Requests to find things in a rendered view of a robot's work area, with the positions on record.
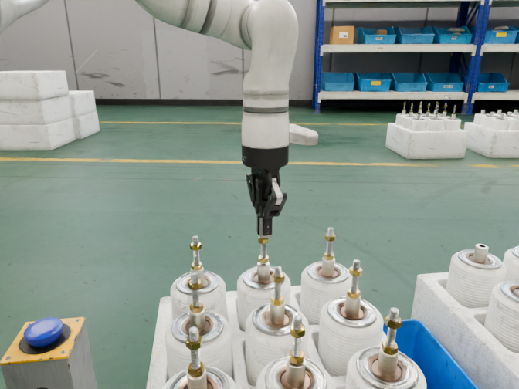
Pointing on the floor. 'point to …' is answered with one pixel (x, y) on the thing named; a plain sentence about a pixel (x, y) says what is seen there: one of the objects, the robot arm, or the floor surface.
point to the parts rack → (418, 51)
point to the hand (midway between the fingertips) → (264, 225)
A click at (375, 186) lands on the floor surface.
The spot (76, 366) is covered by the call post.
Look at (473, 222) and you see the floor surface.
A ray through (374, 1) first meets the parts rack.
